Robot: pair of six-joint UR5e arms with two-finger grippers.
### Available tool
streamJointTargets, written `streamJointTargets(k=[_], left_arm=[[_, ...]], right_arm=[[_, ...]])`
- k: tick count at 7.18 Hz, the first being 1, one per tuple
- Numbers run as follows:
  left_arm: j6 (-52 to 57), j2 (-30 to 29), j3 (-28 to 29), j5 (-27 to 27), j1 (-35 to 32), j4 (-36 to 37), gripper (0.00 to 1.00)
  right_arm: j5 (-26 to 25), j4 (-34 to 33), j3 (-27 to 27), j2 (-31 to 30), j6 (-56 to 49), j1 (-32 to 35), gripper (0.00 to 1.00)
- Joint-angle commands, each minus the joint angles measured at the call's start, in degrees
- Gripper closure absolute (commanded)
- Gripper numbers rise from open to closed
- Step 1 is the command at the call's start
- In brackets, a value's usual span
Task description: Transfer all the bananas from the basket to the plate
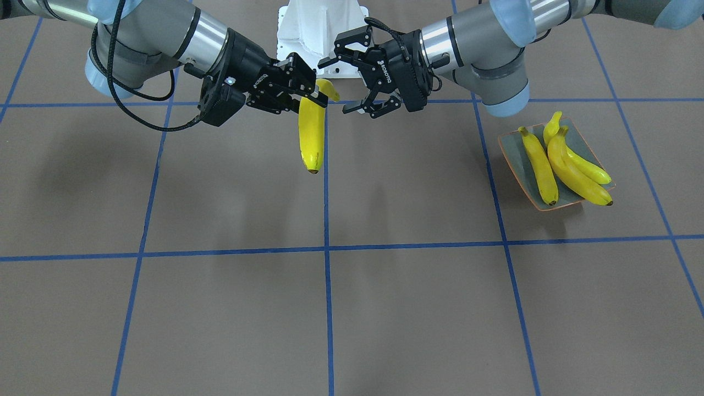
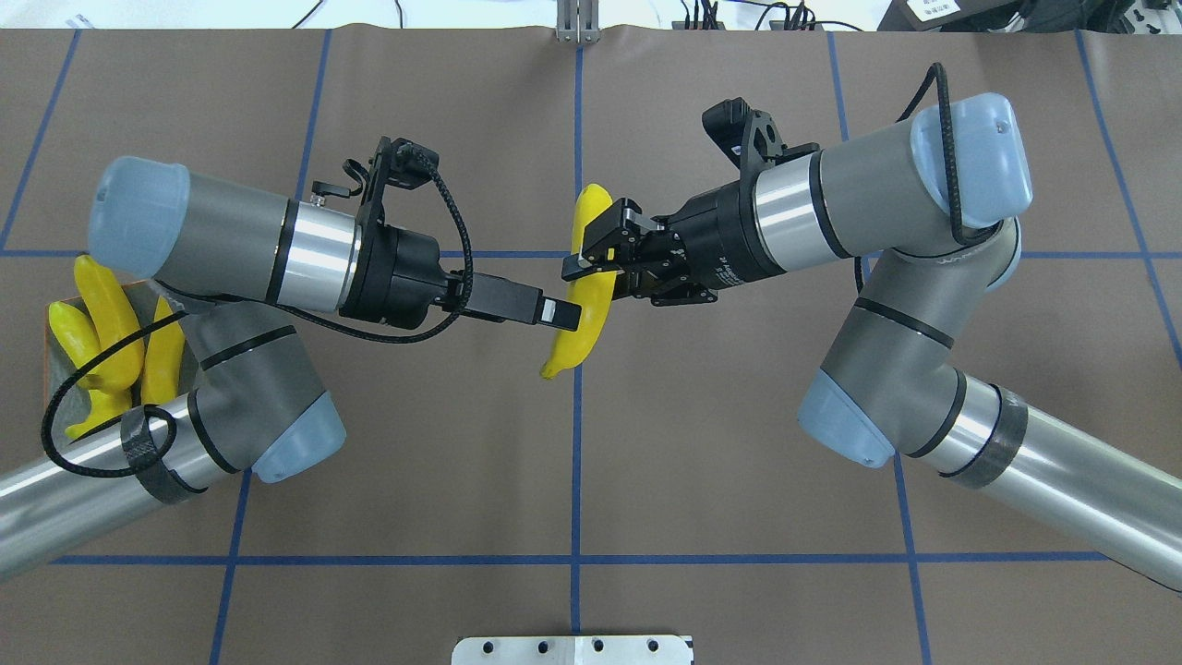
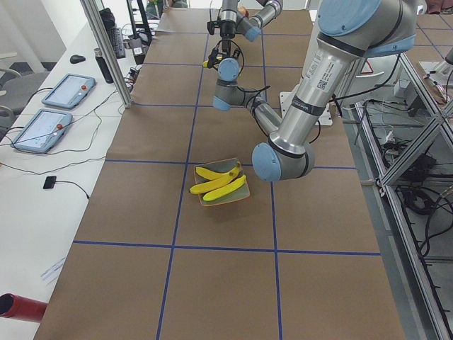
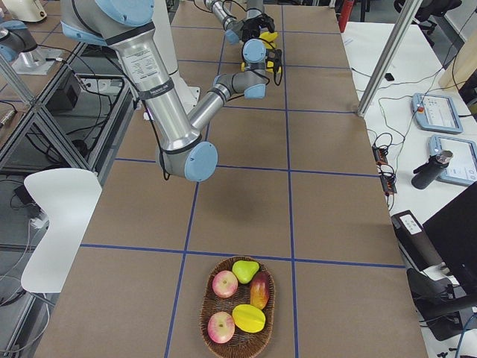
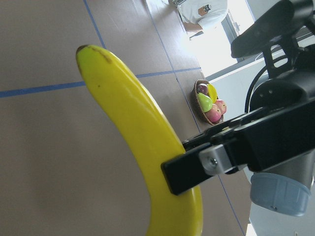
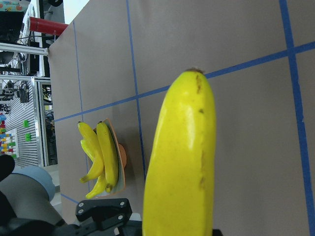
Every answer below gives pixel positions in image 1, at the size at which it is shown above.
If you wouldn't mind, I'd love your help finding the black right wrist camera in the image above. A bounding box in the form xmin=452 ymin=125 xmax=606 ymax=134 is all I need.
xmin=197 ymin=78 xmax=246 ymax=127

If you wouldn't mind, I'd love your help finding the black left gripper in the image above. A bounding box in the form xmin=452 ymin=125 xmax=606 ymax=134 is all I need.
xmin=318 ymin=26 xmax=432 ymax=118

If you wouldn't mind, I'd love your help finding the grey square plate orange rim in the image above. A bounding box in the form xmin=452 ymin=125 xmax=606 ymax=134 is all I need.
xmin=498 ymin=116 xmax=614 ymax=212

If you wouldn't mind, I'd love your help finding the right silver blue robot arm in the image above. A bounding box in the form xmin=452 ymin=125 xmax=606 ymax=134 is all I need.
xmin=2 ymin=1 xmax=328 ymax=126

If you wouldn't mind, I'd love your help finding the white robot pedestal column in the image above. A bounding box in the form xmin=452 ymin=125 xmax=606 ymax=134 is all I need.
xmin=276 ymin=1 xmax=370 ymax=79

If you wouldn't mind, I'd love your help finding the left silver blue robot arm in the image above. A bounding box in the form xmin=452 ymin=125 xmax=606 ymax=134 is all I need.
xmin=318 ymin=1 xmax=703 ymax=118

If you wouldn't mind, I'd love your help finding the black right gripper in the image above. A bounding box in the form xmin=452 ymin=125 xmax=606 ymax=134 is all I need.
xmin=222 ymin=30 xmax=329 ymax=113

